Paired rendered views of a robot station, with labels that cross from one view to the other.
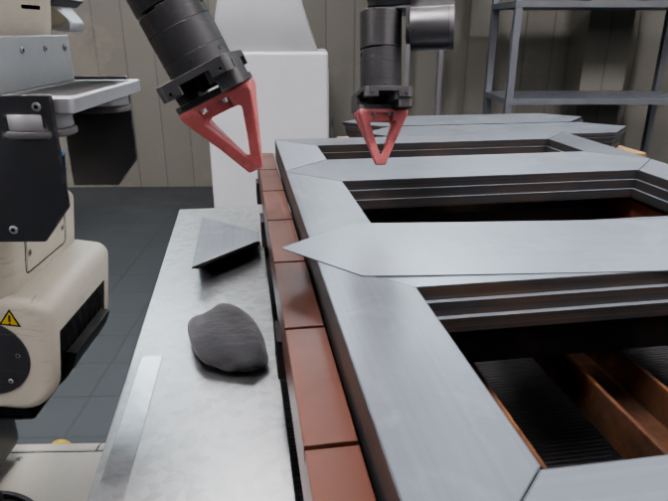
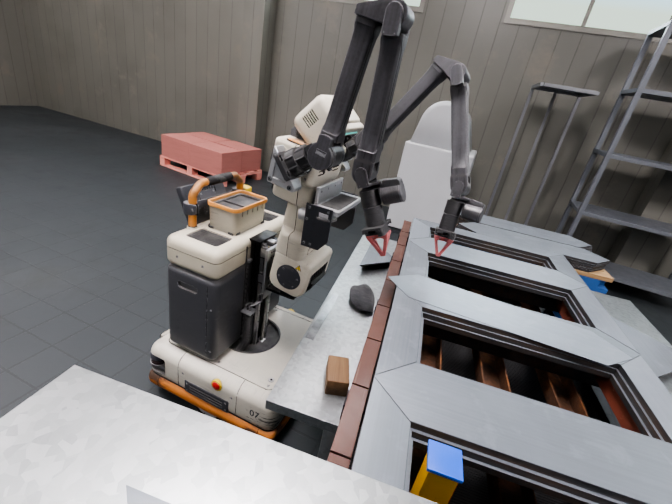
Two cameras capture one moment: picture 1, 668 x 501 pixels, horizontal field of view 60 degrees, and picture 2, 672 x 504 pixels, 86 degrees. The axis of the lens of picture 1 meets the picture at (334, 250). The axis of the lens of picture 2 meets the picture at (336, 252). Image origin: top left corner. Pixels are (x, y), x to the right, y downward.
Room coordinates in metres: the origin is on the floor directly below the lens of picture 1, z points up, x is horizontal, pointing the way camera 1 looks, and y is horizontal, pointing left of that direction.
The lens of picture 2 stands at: (-0.46, -0.13, 1.44)
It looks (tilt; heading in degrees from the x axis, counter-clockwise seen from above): 25 degrees down; 20
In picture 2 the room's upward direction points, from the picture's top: 11 degrees clockwise
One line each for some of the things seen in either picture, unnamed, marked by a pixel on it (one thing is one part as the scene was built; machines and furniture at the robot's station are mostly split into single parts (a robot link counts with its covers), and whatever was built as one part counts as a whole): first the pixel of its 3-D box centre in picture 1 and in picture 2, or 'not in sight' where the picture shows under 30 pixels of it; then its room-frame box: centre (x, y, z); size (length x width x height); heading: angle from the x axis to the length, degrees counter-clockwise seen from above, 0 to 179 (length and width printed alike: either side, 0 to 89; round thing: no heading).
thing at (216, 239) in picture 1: (229, 238); (378, 255); (1.14, 0.22, 0.70); 0.39 x 0.12 x 0.04; 9
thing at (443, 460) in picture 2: not in sight; (443, 462); (0.03, -0.22, 0.88); 0.06 x 0.06 x 0.02; 9
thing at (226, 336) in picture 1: (225, 335); (361, 296); (0.74, 0.16, 0.70); 0.20 x 0.10 x 0.03; 21
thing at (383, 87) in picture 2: not in sight; (380, 102); (0.53, 0.18, 1.40); 0.11 x 0.06 x 0.43; 1
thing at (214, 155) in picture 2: not in sight; (212, 157); (3.48, 3.29, 0.21); 1.19 x 0.88 x 0.41; 91
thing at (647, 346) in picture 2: not in sight; (650, 347); (1.00, -0.86, 0.77); 0.45 x 0.20 x 0.04; 9
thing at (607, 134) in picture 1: (481, 133); (524, 239); (1.72, -0.43, 0.82); 0.80 x 0.40 x 0.06; 99
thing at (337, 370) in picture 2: not in sight; (337, 375); (0.29, 0.06, 0.71); 0.10 x 0.06 x 0.05; 23
